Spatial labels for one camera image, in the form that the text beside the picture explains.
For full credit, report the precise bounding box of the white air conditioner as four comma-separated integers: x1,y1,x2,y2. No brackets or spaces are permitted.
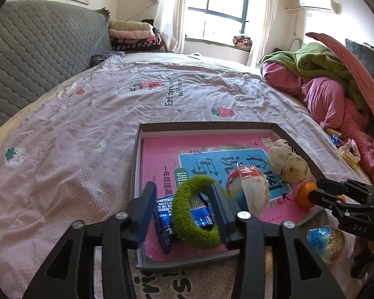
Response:
299,0,338,15

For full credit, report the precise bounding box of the blue white snack packet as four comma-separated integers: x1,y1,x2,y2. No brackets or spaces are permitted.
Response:
307,225,347,264

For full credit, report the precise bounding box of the black monitor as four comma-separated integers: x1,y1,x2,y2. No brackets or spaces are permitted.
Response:
345,39,374,85

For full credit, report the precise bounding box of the dark patterned folded blanket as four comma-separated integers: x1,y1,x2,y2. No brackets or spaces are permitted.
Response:
110,35,168,54

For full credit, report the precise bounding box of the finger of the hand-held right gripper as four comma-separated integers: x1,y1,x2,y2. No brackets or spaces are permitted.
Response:
310,191,348,211
316,178,350,194

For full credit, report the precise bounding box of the dark framed window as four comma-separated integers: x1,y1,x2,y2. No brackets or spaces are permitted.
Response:
185,0,254,43

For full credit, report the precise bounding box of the green windowsill mat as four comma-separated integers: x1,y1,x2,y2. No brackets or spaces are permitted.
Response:
185,37,250,51

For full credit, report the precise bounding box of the green jacket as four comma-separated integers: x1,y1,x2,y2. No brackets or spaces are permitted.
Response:
261,42,372,113

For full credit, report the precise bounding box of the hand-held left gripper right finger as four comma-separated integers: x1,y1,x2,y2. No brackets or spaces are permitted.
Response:
209,182,346,299

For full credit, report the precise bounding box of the black cloth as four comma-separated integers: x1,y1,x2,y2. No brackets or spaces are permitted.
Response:
141,19,163,35

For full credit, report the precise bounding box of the red white snack packet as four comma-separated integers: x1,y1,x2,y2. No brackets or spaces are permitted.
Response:
226,166,270,216

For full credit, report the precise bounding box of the dark lace cloth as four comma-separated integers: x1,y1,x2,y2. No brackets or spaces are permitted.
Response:
90,51,125,66

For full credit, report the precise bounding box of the beige pastry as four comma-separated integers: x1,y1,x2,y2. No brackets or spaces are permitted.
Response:
267,139,311,185

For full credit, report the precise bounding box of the green fuzzy hair scrunchie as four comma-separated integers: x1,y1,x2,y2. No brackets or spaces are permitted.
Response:
171,176,230,250

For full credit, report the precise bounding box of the white curtain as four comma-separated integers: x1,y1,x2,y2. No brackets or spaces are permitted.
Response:
249,0,281,67
154,0,191,55

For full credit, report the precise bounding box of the cream folded blanket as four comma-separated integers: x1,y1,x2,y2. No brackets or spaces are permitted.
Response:
109,20,154,32

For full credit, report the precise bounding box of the pink picture book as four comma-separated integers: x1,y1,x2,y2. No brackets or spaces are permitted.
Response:
142,132,318,260

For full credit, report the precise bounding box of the pile of pink green blankets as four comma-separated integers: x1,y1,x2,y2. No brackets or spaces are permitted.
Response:
261,62,374,187

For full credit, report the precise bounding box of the shallow cardboard box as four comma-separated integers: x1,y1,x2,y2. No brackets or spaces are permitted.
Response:
131,122,326,270

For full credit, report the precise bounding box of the grey quilted headboard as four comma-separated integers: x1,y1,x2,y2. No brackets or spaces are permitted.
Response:
0,0,113,135

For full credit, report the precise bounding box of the pink quilted cloth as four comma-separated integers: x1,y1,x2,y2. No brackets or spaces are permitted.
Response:
305,32,374,132

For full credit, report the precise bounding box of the small orange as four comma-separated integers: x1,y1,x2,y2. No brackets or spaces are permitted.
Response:
297,182,318,209

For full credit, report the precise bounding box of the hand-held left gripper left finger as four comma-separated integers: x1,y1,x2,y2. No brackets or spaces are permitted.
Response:
22,181,158,299

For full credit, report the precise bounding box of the pink floral bed cover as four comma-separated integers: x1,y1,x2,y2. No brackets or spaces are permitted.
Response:
0,51,374,299

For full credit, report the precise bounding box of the floral folded cloth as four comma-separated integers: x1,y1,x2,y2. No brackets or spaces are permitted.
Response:
232,34,254,49

